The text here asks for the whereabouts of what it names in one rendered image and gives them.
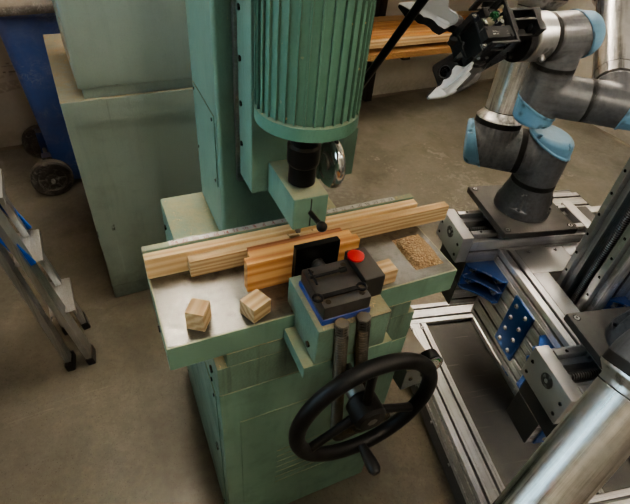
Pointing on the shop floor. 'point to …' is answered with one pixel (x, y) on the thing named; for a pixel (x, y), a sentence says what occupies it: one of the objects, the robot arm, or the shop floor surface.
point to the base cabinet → (271, 435)
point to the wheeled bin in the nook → (37, 88)
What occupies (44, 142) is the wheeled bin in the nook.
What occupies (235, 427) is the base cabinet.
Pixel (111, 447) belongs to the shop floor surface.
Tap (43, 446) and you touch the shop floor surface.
